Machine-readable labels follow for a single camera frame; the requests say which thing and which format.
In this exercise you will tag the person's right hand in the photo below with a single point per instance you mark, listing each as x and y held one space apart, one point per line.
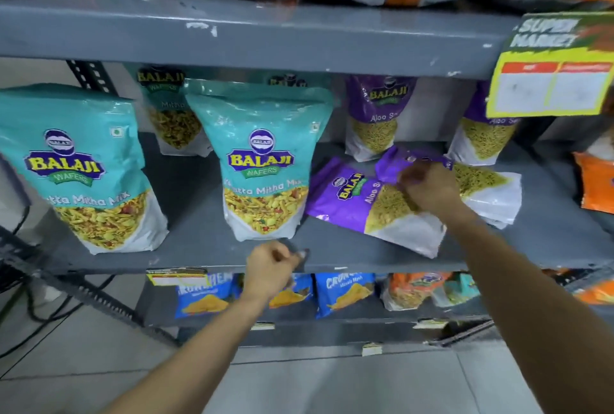
434 190

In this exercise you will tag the person's left hand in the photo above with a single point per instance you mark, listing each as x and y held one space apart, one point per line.
265 272

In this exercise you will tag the person's right fingers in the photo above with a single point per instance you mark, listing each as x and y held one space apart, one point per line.
412 179

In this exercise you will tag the person's left fingers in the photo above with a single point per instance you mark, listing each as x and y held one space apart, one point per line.
290 258

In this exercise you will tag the purple snack packet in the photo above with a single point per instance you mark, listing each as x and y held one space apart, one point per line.
484 186
355 198
482 135
376 116

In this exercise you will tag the person's right forearm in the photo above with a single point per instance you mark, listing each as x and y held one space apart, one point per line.
532 308

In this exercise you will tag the person's left forearm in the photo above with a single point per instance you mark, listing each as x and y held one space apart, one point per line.
192 361

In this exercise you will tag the blue chips packet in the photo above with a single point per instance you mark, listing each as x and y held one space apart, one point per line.
343 291
292 294
204 296

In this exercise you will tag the small shelf price label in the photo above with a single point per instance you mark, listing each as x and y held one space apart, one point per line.
372 349
263 326
430 323

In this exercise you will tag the teal snack mix packet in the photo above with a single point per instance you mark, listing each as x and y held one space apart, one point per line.
168 107
288 79
264 159
81 164

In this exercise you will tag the orange snack mix packet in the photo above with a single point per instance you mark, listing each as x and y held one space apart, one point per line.
407 290

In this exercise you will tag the yellow shelf price label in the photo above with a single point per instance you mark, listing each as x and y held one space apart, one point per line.
177 278

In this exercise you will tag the small teal snack packet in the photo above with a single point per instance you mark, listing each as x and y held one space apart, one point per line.
458 290

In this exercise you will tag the yellow green shelf sign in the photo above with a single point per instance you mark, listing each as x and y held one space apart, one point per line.
551 68

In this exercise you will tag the grey metal shelf rack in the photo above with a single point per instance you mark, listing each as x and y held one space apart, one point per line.
268 37

